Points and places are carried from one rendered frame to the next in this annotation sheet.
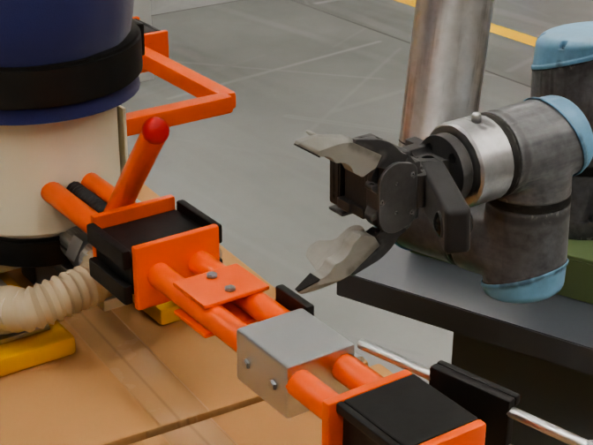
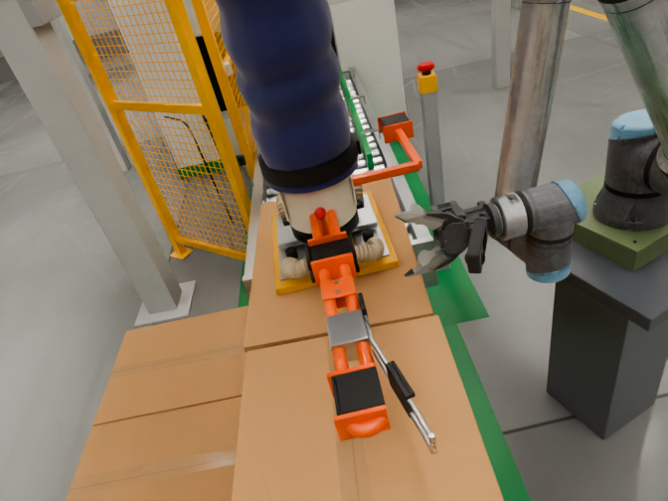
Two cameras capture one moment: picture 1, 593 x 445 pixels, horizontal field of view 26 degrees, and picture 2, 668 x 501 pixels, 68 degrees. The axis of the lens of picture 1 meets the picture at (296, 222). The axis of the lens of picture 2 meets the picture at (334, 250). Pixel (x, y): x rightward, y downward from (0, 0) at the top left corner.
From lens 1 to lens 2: 0.51 m
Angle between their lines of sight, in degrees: 32
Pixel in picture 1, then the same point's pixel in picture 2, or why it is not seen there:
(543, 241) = (551, 256)
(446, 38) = (515, 144)
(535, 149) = (543, 215)
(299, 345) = (344, 333)
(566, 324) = (599, 276)
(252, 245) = not seen: hidden behind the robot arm
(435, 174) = (476, 229)
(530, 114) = (545, 194)
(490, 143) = (513, 212)
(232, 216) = not seen: hidden behind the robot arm
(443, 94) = (513, 173)
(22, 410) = (285, 311)
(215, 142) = not seen: hidden behind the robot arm
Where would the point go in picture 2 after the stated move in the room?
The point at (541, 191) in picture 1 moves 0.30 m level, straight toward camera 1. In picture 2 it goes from (549, 234) to (479, 332)
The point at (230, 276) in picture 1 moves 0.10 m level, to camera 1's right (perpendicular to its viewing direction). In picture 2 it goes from (344, 283) to (395, 292)
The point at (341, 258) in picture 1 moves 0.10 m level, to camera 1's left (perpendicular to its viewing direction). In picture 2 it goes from (426, 263) to (381, 256)
